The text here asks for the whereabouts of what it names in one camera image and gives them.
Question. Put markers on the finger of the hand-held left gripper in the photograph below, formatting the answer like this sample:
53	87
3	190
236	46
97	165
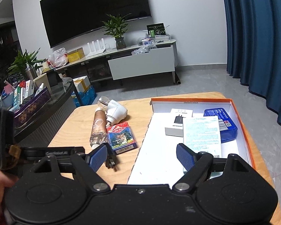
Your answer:
60	151

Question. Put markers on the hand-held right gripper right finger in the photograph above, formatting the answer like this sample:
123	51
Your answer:
185	158

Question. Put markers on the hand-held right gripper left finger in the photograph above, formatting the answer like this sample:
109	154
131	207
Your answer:
98	157

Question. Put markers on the red blue playing card box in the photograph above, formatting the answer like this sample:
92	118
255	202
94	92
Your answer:
120	138

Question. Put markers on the teal bandage box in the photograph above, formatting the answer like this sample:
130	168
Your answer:
201	133

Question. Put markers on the white charger packaging box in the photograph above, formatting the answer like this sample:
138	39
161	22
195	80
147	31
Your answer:
178	126

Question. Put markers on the brown patterned bottle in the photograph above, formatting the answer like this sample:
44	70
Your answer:
98	121

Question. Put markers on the orange cardboard box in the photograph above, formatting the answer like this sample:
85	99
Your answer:
154	133

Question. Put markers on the white plug-in vaporizer with bottle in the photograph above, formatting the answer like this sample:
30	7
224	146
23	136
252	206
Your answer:
117	111

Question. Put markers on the blue plastic box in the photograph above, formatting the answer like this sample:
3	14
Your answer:
229	133

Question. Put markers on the purple patterned tray box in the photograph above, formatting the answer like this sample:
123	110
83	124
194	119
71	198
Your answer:
30	110

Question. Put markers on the row of small medicine boxes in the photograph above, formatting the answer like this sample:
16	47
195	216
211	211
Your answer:
23	91

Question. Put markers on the blue water bottle pack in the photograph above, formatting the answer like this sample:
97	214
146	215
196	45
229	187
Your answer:
84	97

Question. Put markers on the white dropper bottle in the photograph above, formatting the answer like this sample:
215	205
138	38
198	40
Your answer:
39	90

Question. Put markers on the white yellow carton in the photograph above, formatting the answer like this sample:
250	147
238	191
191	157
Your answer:
82	84

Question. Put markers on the tan cardboard box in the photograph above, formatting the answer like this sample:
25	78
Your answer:
41	79

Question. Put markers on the steel tumbler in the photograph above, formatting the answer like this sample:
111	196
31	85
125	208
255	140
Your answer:
31	73

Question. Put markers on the black rolled mat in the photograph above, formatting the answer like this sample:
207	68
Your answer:
178	79

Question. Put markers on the leafy green plant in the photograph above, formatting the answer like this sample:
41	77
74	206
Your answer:
21	63

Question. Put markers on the dark shelf cabinet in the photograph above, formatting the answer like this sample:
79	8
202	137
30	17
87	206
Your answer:
2	51

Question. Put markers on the white plastic bag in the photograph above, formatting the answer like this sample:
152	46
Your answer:
58	58

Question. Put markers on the yellow box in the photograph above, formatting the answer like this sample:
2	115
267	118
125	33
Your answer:
76	56

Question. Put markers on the white television cabinet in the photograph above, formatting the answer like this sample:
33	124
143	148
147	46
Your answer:
140	63

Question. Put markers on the white router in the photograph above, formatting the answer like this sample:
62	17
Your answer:
94	46

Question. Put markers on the clear plastic packaging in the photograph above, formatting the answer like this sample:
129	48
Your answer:
142	50

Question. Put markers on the potted plant in glass vase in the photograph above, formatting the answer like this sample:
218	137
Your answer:
120	43

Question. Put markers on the clear plastic container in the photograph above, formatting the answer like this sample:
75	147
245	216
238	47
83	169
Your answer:
162	39

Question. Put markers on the green black box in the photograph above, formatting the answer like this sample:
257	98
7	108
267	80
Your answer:
155	31

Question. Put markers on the blue curtain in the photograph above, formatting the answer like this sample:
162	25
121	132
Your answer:
260	39

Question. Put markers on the black television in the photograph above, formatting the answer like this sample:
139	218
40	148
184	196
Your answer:
96	11

